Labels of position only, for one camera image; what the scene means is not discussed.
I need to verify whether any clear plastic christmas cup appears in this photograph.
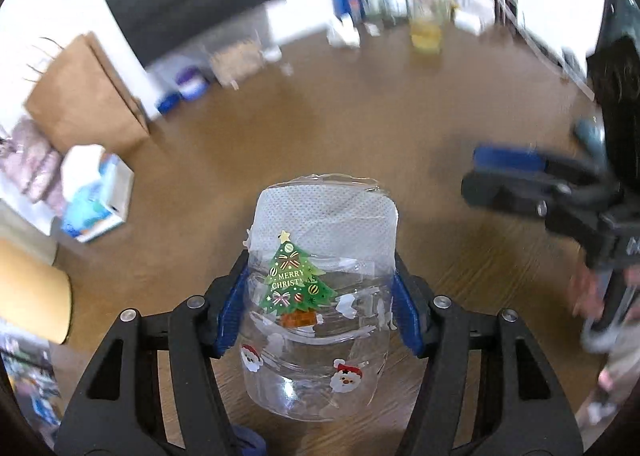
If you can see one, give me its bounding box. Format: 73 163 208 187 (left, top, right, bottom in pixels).
239 174 398 422

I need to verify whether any person's right hand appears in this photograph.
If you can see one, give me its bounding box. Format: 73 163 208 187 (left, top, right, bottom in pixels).
569 264 640 319

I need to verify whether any blue white pill bottle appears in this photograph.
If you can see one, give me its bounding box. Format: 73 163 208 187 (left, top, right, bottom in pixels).
232 424 268 456

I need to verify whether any yellow thermos jug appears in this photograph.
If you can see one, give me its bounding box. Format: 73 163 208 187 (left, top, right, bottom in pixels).
0 238 73 344

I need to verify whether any glass of yellow liquid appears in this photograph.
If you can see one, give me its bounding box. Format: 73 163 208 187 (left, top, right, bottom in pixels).
409 0 444 54

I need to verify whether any crumpled white tissue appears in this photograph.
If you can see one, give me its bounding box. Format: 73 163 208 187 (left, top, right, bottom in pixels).
326 15 360 48

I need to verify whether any blue tissue box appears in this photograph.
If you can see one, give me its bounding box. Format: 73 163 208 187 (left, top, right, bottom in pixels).
61 144 134 243

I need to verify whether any blue jar lid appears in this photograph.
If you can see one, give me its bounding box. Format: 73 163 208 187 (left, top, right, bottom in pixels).
156 92 182 115

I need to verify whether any clear jar of grains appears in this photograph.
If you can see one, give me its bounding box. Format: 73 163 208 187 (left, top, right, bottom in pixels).
209 38 265 88

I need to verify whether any brown paper bag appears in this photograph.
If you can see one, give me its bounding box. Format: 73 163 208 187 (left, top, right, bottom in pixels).
25 32 149 155

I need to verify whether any small purple white jar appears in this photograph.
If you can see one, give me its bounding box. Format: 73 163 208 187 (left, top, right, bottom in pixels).
176 67 209 100

